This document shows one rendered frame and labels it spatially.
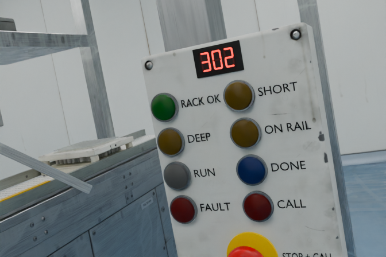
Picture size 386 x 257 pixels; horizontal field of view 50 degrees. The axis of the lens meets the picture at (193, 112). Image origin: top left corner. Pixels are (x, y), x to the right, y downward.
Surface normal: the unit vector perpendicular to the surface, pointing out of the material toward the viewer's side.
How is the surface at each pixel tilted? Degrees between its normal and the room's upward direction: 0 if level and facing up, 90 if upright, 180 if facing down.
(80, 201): 90
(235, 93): 87
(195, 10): 90
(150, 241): 90
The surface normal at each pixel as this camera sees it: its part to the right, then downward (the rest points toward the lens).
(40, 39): 0.90, -0.13
